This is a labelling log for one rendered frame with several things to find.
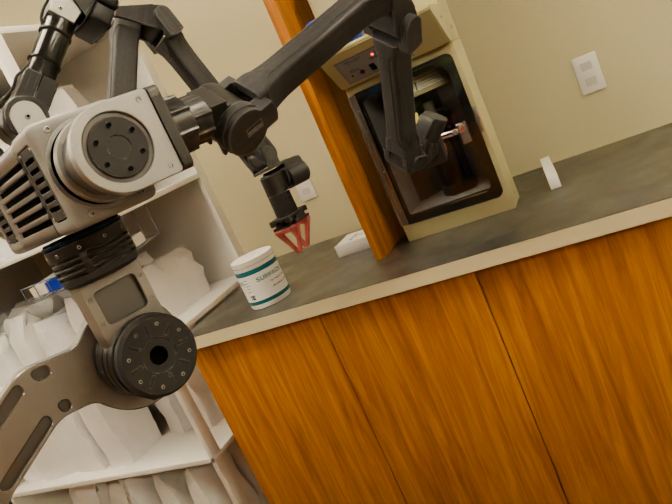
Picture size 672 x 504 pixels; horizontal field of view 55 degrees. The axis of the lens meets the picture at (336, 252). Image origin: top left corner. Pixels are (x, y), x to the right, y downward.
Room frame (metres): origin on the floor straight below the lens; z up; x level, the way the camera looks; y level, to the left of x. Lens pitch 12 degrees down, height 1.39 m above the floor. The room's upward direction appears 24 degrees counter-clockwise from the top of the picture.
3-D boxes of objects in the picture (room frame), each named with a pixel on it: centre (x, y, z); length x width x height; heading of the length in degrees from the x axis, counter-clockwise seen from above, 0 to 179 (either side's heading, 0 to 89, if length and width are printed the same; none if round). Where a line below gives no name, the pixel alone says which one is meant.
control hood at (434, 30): (1.72, -0.32, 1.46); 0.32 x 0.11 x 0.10; 63
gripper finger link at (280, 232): (1.60, 0.08, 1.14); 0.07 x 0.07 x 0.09; 63
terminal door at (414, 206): (1.75, -0.34, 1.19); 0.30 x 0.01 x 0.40; 58
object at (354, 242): (2.04, -0.10, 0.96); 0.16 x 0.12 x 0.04; 63
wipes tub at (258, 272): (1.89, 0.23, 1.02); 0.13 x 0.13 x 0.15
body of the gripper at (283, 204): (1.61, 0.07, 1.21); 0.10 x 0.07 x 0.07; 153
